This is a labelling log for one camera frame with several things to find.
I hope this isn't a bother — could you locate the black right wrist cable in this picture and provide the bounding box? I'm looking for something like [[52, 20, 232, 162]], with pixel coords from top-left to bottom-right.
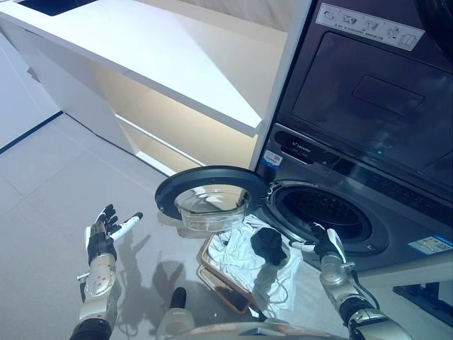
[[340, 261, 377, 327]]

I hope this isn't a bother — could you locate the blue barcode sticker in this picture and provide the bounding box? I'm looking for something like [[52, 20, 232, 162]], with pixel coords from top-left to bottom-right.
[[263, 149, 286, 168]]

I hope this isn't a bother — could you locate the dark grey dryer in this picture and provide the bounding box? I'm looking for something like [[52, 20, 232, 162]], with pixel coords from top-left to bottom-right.
[[274, 0, 453, 187]]

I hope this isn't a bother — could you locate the round glass washing machine door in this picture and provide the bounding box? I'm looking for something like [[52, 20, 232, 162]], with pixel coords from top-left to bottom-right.
[[154, 165, 269, 233]]

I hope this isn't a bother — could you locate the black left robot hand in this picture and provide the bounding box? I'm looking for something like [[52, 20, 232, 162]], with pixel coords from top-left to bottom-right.
[[84, 203, 144, 265]]

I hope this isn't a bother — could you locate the white instruction sticker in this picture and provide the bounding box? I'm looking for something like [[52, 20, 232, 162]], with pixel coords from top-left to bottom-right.
[[315, 1, 426, 49]]

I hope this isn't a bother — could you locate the brown wicker laundry basket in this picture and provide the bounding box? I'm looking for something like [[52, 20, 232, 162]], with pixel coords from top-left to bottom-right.
[[196, 232, 263, 315]]

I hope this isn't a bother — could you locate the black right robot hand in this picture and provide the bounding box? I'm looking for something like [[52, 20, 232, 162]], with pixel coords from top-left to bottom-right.
[[289, 222, 346, 265]]

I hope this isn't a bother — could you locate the energy label sticker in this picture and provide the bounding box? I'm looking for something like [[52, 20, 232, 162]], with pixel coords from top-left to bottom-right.
[[409, 234, 453, 254]]

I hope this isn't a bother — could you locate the black garment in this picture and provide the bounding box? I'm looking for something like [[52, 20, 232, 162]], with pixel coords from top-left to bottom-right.
[[250, 227, 289, 266]]

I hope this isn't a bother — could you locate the white clothes pile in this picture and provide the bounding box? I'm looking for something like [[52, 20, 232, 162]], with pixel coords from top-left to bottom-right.
[[211, 213, 304, 320]]

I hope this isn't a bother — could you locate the white washing machine pedestal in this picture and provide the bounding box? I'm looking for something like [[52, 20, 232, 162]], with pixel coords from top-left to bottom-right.
[[364, 271, 453, 322]]

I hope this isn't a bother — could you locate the white cabinet with shelves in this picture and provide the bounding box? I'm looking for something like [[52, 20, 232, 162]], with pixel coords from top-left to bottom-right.
[[0, 0, 314, 178]]

